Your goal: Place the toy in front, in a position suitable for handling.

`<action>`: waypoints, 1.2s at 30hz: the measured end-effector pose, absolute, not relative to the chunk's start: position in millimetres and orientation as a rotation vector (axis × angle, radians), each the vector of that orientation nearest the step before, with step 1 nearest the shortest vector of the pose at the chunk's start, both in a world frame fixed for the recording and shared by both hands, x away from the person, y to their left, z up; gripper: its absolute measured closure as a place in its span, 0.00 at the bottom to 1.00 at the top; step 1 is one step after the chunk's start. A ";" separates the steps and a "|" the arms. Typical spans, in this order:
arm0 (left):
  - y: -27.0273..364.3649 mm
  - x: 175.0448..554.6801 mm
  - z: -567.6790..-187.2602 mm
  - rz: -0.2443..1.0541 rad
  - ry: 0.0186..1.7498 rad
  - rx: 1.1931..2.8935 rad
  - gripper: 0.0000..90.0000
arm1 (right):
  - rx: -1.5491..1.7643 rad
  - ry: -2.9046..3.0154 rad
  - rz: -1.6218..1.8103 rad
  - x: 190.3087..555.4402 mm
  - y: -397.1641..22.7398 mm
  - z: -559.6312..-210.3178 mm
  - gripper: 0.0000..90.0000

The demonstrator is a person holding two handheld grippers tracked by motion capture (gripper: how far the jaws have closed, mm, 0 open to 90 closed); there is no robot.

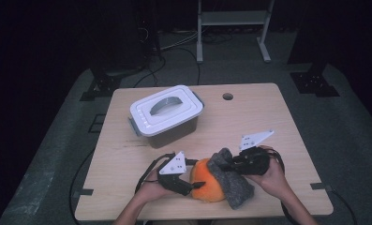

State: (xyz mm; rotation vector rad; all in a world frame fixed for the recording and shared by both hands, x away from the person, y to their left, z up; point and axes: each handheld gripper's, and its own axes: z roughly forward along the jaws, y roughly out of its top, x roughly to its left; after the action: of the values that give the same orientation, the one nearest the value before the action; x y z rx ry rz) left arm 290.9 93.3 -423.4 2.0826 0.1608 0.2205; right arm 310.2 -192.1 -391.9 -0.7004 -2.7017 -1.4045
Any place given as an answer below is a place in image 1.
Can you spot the person's left hand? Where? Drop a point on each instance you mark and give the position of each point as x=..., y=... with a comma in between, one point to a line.
x=152, y=192

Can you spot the orange plush ball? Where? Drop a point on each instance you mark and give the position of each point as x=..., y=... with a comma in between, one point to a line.
x=205, y=187

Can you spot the grey fluffy cloth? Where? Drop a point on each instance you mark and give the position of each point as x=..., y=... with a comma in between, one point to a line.
x=233, y=187

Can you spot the grey translucent storage box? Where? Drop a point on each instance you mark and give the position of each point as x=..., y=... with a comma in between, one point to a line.
x=174, y=138

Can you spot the white metal stand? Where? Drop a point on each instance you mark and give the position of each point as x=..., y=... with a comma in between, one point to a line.
x=233, y=18

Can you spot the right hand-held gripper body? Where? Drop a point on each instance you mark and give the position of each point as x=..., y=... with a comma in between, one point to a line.
x=252, y=162

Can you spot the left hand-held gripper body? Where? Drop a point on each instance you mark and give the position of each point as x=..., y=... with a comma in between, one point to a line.
x=174, y=175

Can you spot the person's right hand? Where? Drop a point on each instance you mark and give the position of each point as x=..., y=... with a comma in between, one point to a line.
x=274, y=184

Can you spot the black stand base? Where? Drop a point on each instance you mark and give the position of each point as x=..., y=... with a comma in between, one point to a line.
x=104, y=84
x=313, y=82

